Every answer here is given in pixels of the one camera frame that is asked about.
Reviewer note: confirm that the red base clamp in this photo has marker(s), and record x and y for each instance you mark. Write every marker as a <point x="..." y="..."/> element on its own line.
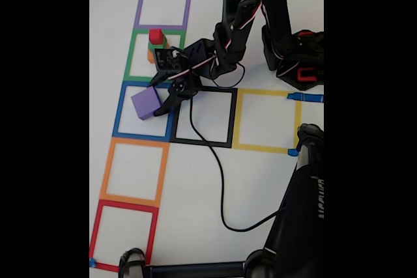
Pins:
<point x="299" y="74"/>

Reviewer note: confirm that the orange square frame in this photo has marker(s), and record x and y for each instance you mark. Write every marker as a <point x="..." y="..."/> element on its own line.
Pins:
<point x="106" y="174"/>

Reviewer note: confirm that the green square frame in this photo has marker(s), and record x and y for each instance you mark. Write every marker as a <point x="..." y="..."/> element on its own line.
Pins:
<point x="128" y="60"/>

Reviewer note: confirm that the yellow square frame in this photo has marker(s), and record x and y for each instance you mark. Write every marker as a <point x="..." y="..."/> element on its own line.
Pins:
<point x="238" y="121"/>

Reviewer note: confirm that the green cube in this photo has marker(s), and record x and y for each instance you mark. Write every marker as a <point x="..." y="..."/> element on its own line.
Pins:
<point x="159" y="46"/>

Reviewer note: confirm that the purple square frame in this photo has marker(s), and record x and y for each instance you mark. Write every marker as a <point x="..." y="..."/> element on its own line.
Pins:
<point x="139" y="8"/>

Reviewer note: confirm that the black camera tripod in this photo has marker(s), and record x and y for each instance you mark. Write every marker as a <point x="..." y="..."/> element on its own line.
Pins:
<point x="299" y="213"/>

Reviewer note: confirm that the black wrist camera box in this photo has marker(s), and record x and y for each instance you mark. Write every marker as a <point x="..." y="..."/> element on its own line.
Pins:
<point x="167" y="60"/>

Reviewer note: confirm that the blue square frame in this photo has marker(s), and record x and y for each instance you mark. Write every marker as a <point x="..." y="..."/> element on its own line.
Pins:
<point x="118" y="115"/>

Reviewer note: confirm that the black square frame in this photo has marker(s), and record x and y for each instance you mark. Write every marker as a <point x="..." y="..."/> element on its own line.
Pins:
<point x="233" y="115"/>

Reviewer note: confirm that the small red cube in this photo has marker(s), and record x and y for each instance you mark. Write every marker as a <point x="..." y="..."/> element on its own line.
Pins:
<point x="155" y="35"/>

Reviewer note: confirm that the large purple cube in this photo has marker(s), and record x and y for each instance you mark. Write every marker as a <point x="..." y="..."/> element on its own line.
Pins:
<point x="146" y="103"/>

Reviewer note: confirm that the orange cube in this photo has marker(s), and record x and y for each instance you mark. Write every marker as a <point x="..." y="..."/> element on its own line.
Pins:
<point x="150" y="56"/>

